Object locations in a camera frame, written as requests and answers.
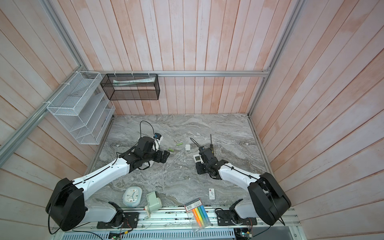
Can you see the paper in black basket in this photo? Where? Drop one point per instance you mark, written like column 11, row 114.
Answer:
column 146, row 82

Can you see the pack of coloured markers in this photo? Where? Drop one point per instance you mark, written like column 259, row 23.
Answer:
column 197, row 215

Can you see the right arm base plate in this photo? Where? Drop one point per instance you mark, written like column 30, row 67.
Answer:
column 231, row 218

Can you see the black yellow screwdriver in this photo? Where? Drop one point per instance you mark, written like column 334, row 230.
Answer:
column 211, row 144

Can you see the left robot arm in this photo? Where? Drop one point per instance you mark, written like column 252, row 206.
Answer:
column 67, row 205

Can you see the white wire mesh shelf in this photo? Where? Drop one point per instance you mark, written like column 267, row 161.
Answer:
column 82, row 111

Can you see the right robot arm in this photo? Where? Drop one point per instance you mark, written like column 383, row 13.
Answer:
column 268, row 200

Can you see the pale green alarm clock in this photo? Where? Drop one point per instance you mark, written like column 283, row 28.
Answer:
column 132, row 196

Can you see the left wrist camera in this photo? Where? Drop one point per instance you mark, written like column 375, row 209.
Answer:
column 157, row 139

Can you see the black wire mesh basket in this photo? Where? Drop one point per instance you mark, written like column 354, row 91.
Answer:
column 130, row 93

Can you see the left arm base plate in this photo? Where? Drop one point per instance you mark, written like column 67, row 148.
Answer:
column 121, row 220

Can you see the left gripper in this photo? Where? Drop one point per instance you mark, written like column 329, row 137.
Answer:
column 158, row 158

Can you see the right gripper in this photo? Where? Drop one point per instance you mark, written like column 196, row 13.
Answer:
column 199, row 168

